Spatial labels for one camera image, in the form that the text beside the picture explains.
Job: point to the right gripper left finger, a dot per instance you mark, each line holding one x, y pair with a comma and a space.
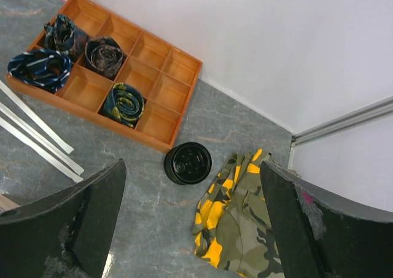
65, 234

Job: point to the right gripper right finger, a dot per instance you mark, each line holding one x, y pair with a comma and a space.
322, 234

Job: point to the paper straw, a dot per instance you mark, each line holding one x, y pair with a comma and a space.
42, 140
32, 115
40, 151

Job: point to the checkered paper takeout bag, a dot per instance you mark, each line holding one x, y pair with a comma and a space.
7, 204

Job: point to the camouflage fabric bag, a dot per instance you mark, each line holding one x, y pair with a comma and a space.
232, 228

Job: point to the stack of black lids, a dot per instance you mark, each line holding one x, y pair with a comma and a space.
187, 164

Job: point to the green yellow rolled tie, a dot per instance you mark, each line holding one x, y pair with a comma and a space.
124, 104

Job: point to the blue striped rolled tie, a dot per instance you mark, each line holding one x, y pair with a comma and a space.
48, 70

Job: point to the orange wooden compartment tray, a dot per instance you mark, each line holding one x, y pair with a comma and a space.
162, 73

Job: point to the brown dark rolled tie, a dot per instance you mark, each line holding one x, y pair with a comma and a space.
104, 56

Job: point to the dark rolled tie left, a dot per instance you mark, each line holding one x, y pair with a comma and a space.
64, 36

